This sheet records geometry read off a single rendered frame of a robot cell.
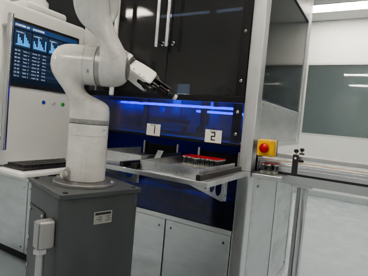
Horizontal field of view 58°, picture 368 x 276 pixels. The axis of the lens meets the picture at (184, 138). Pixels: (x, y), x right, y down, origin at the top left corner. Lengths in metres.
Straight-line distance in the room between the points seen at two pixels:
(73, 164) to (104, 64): 0.31
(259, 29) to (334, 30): 4.78
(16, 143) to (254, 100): 1.13
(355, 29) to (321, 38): 0.52
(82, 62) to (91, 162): 0.29
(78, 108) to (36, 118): 0.81
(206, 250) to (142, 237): 0.38
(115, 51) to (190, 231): 0.98
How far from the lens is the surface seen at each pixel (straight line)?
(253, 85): 1.50
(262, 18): 1.56
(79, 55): 1.04
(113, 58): 1.01
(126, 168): 1.32
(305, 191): 1.60
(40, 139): 1.85
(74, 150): 1.03
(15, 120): 1.76
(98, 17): 1.00
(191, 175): 1.19
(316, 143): 6.07
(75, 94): 1.03
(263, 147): 1.43
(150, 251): 1.84
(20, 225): 2.60
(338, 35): 6.26
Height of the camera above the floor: 1.08
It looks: 3 degrees down
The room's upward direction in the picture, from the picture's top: 5 degrees clockwise
